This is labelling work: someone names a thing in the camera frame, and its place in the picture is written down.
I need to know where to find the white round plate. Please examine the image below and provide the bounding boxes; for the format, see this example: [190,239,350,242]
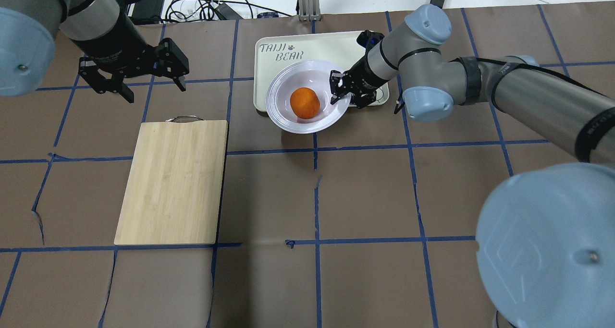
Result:
[265,60,351,134]

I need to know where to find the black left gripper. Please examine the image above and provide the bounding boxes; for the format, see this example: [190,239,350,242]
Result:
[78,37,190,103]

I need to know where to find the black power adapter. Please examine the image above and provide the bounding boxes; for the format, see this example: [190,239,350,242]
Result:
[129,0,164,24]

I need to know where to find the orange fruit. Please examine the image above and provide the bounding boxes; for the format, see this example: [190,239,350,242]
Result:
[290,87,320,120]

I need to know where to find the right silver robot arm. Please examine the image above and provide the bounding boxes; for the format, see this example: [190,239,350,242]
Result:
[329,4,615,328]

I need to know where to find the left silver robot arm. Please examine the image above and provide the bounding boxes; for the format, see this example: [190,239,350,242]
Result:
[0,0,190,103]

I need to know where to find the bamboo cutting board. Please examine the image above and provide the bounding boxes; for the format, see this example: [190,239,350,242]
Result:
[114,120,228,246]

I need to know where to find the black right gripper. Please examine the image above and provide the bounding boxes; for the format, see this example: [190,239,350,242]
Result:
[329,55,391,109]

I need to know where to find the tangled black cables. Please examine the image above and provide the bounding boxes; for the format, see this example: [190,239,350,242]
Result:
[165,0,294,23]

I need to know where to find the white bear tray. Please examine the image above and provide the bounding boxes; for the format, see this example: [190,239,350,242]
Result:
[253,31,365,112]

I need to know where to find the aluminium frame post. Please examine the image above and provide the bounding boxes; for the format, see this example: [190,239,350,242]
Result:
[296,0,321,22]

